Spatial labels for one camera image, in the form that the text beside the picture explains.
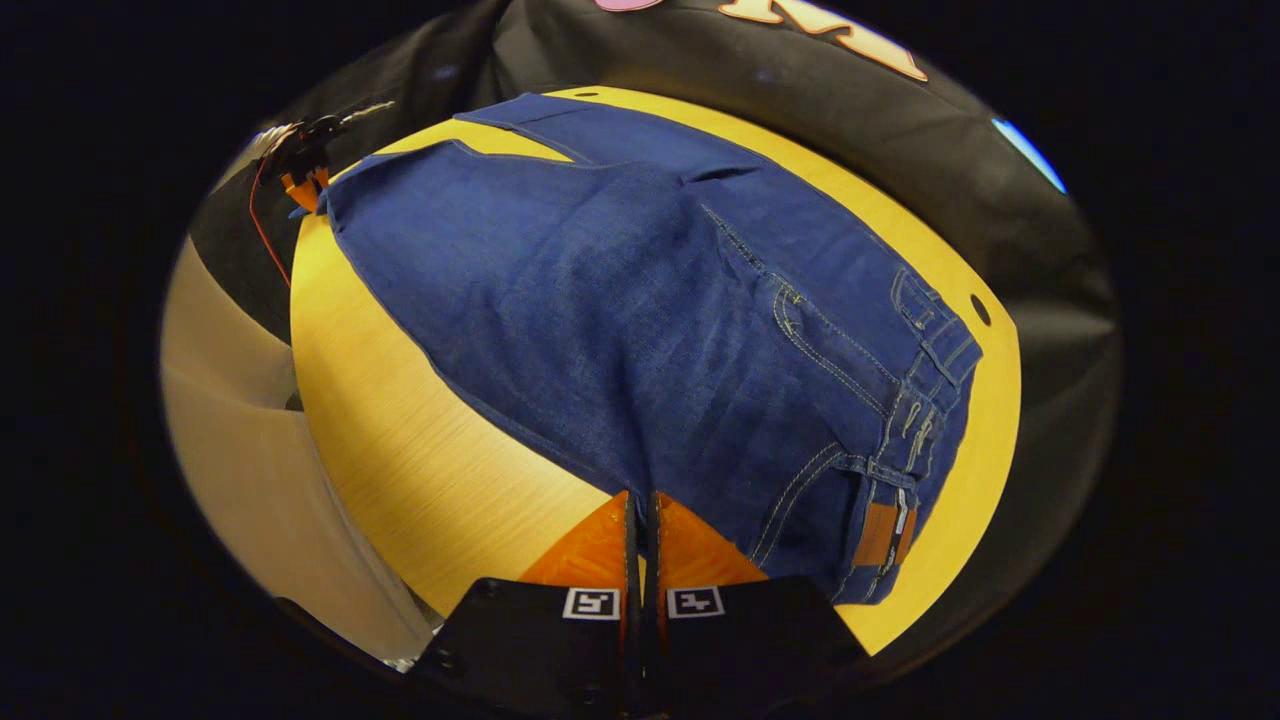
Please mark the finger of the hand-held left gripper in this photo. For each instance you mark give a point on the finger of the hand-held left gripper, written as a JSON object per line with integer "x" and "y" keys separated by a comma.
{"x": 305, "y": 188}

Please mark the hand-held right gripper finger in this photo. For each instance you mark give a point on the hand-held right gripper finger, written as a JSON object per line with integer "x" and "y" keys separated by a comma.
{"x": 652, "y": 560}
{"x": 631, "y": 560}

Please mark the blue denim jeans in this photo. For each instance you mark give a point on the blue denim jeans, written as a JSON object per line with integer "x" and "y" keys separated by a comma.
{"x": 620, "y": 320}

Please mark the black backdrop cloth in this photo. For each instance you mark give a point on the black backdrop cloth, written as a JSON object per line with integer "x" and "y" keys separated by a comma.
{"x": 900, "y": 130}

